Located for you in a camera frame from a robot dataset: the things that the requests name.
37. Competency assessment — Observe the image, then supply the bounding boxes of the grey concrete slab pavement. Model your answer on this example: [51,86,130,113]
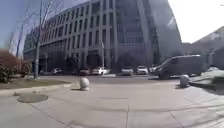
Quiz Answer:
[0,80,224,128]

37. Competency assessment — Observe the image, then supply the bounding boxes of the large grey glass building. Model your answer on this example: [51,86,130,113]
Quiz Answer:
[23,0,184,74]

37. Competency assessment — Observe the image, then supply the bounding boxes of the grey asphalt road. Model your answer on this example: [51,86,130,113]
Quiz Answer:
[39,73,214,85]

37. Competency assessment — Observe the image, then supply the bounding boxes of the bare tree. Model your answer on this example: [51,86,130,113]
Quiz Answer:
[20,0,64,80]

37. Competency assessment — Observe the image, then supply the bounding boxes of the dark grey van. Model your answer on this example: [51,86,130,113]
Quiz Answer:
[153,54,205,80]

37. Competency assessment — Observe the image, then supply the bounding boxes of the round manhole cover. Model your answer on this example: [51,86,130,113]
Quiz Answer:
[16,93,49,104]

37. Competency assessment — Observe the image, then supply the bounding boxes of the stone ball bollard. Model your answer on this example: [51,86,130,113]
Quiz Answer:
[79,77,91,92]
[179,74,191,89]

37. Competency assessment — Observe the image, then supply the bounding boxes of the pole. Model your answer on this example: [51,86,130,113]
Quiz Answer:
[100,39,106,69]

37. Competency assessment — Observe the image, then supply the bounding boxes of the row of parked cars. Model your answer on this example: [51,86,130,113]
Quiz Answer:
[50,65,158,77]

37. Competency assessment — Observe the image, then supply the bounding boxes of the dry grass bed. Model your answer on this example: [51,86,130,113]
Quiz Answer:
[0,77,71,91]

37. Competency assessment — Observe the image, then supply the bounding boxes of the brown bush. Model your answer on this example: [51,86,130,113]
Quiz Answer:
[0,49,33,84]

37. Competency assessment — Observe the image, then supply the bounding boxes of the concrete kerb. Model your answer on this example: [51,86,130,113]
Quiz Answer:
[0,82,73,98]

